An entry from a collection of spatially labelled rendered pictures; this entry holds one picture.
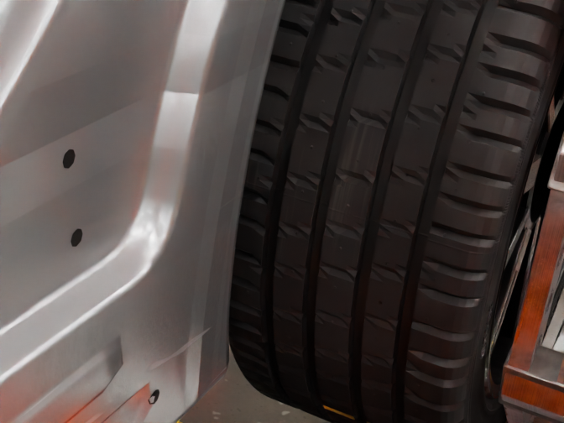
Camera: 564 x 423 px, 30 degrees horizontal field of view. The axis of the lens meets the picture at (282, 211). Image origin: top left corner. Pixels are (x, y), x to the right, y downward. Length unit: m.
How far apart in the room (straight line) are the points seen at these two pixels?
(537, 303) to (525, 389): 0.08
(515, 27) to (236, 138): 0.23
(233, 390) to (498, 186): 1.38
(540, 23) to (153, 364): 0.37
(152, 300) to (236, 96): 0.15
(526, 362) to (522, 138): 0.20
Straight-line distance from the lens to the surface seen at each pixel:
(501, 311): 1.10
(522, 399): 0.92
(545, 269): 0.86
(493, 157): 0.79
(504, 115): 0.79
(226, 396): 2.10
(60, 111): 0.59
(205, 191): 0.72
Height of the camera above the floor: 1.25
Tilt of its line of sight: 26 degrees down
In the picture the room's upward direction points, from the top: 7 degrees clockwise
